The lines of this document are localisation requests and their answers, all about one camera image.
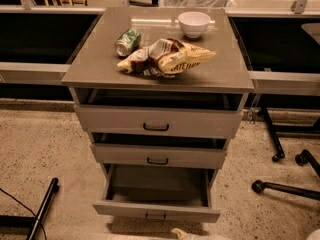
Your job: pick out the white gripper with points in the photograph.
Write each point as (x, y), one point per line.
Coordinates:
(204, 237)

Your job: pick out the grey bottom drawer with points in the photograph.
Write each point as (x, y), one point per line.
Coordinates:
(158, 193)

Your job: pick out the grey drawer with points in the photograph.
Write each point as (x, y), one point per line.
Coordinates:
(158, 193)
(159, 113)
(153, 150)

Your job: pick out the grey middle drawer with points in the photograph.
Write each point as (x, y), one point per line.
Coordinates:
(153, 150)

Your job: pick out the grey top drawer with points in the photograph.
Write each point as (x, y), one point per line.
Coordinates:
(159, 113)

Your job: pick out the grey drawer cabinet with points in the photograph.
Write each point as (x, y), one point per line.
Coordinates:
(95, 66)

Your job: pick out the black caster leg lower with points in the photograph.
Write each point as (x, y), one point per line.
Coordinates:
(259, 186)

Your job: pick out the black caster leg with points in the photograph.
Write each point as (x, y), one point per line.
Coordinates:
(305, 157)
(259, 186)

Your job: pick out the black upright stand leg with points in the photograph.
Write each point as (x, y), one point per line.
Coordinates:
(279, 150)

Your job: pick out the black caster leg upper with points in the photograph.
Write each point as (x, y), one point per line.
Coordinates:
(305, 157)

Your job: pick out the black left floor leg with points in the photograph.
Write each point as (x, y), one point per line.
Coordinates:
(29, 225)

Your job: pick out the yellow chip bag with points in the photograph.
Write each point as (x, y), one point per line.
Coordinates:
(165, 58)

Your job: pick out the green soda can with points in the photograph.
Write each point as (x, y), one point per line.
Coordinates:
(127, 42)

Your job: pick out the white bowl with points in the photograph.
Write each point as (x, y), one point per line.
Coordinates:
(193, 23)

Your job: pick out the grey metal railing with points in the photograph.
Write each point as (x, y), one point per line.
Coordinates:
(303, 83)

